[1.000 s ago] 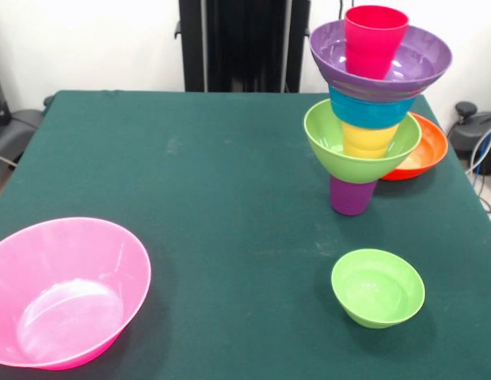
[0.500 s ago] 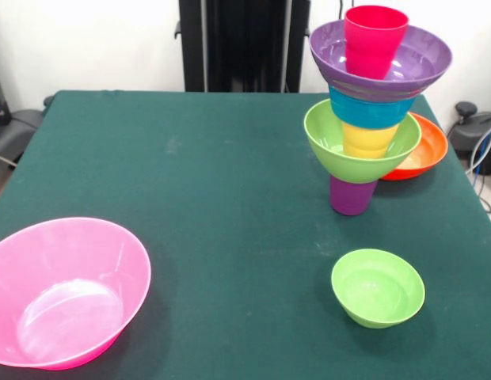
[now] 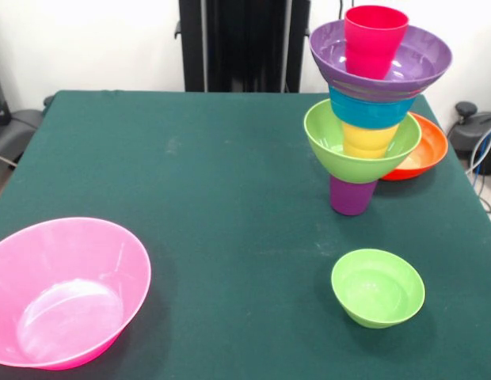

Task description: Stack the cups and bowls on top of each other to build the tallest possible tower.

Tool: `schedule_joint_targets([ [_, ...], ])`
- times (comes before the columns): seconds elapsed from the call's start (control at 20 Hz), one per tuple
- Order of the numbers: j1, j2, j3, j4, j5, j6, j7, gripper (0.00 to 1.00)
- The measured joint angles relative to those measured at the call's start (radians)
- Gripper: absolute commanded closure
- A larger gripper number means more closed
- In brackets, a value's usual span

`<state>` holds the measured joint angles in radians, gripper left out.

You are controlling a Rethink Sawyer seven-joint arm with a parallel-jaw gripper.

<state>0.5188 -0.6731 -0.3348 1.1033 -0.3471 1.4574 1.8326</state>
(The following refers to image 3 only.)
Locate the large pink plastic bowl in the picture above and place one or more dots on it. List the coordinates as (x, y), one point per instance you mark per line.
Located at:
(71, 293)

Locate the red plastic cup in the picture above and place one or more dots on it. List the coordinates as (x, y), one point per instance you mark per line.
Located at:
(372, 47)

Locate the dark green tablecloth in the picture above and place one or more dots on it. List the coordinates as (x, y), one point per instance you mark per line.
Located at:
(245, 190)

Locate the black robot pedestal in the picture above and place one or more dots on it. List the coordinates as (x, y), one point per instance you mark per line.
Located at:
(245, 39)

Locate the small green plastic bowl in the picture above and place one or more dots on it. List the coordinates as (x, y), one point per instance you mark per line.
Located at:
(376, 293)

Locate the purple plastic bowl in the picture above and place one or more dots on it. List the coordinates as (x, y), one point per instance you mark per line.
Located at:
(423, 59)

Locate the orange-red plastic bowl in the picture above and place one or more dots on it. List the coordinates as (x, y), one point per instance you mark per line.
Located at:
(427, 154)

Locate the purple plastic cup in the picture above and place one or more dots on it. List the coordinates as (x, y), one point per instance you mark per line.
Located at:
(350, 198)

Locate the yellow plastic cup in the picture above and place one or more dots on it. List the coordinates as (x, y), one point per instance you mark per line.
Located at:
(368, 142)

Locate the black chair base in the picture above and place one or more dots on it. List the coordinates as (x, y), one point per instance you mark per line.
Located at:
(16, 130)
(467, 126)

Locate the blue plastic bowl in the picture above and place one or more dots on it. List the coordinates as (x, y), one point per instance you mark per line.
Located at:
(368, 112)

